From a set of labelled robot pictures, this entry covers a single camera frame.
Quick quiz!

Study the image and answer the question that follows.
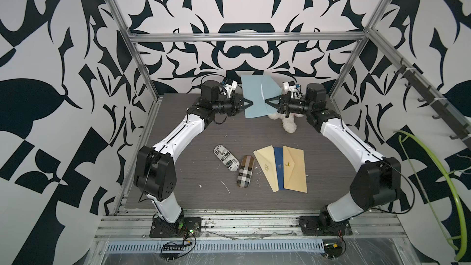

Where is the light blue envelope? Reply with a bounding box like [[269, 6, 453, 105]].
[[241, 75, 282, 119]]

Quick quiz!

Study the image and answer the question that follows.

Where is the tan envelope gold emblem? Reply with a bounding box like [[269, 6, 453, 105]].
[[283, 146, 307, 193]]

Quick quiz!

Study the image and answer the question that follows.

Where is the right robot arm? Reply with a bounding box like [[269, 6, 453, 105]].
[[264, 82, 401, 225]]

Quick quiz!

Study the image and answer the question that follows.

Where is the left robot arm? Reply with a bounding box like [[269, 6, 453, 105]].
[[133, 80, 253, 229]]

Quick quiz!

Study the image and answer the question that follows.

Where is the dark blue envelope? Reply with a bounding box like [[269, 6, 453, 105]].
[[274, 147, 284, 190]]

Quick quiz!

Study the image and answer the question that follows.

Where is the cream envelope left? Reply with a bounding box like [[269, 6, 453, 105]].
[[253, 146, 279, 193]]

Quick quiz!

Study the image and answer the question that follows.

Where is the white plush bear pink shirt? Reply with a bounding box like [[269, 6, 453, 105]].
[[268, 112, 303, 133]]

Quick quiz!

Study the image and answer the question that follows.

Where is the white black patterned glasses case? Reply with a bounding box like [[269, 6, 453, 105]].
[[213, 145, 240, 172]]

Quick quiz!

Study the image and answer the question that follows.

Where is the brown plaid glasses case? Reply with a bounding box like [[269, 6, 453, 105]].
[[236, 155, 255, 188]]

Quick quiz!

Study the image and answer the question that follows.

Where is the right black connector board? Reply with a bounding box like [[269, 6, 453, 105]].
[[322, 243, 344, 260]]

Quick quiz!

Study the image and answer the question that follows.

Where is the black connector board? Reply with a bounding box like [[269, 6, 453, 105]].
[[322, 243, 344, 260], [159, 242, 193, 261]]

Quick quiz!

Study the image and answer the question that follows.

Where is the left black connector board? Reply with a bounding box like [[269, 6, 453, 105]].
[[159, 242, 193, 261]]

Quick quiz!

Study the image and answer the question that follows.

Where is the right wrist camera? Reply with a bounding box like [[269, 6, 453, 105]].
[[282, 81, 302, 98]]

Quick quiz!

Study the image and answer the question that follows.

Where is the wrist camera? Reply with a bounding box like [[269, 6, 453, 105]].
[[220, 79, 237, 99], [282, 81, 302, 98]]

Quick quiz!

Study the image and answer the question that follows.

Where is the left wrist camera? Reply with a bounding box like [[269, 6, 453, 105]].
[[220, 79, 237, 99]]

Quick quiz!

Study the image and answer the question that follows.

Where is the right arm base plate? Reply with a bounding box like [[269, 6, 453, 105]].
[[299, 213, 353, 236]]

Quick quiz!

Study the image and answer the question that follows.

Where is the black hook rail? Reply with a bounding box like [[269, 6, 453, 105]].
[[395, 58, 471, 148]]

